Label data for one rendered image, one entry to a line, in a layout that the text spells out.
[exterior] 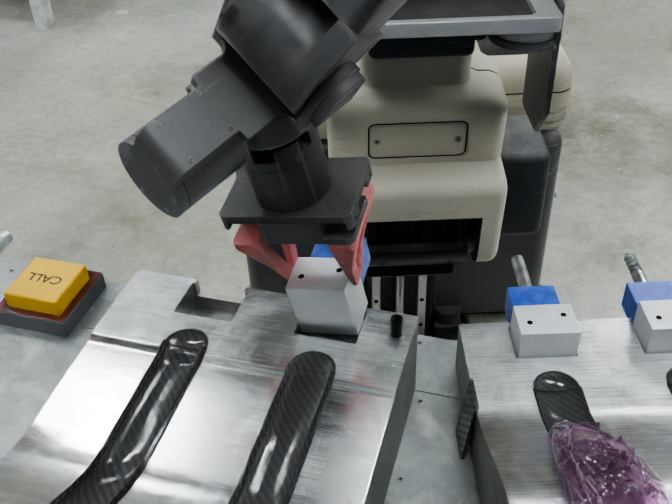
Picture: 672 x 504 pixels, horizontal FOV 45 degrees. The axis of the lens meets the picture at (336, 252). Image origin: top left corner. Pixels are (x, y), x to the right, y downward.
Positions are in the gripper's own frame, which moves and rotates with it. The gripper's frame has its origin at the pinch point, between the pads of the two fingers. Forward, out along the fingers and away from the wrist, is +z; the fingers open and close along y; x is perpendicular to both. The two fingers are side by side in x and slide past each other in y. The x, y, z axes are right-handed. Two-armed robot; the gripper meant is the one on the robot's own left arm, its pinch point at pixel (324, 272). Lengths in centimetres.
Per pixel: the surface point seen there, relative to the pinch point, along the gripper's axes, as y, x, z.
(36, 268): -33.9, 4.3, 5.1
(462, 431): 10.4, -5.6, 13.0
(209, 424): -6.1, -13.4, 2.4
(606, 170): 17, 157, 122
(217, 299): -11.5, 0.5, 4.5
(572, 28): 2, 261, 135
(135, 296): -17.5, -2.0, 1.6
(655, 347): 25.3, 4.0, 12.8
